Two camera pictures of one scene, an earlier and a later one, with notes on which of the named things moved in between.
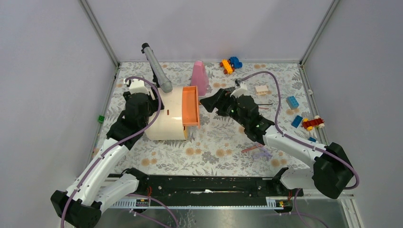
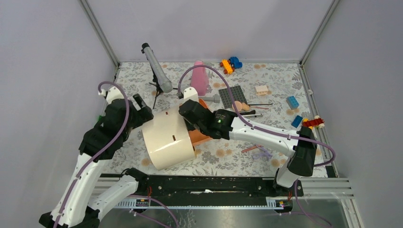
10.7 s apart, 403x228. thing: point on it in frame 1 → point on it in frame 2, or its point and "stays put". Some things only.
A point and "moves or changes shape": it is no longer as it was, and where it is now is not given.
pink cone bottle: [200, 77] stays put
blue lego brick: [296, 121] stays put
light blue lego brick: [292, 102] stays put
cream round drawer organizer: [181, 110] moves or changes shape
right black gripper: [219, 100] → [188, 126]
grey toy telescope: [159, 78] stays put
